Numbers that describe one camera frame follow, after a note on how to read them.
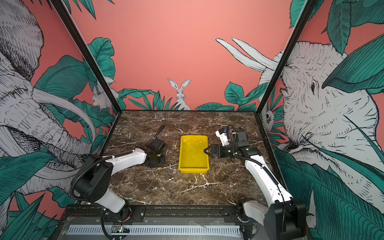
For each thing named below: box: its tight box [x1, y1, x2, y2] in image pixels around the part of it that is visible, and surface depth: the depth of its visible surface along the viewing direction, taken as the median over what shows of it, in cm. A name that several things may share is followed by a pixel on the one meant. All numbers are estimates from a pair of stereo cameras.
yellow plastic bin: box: [178, 135, 210, 174], surface depth 97 cm
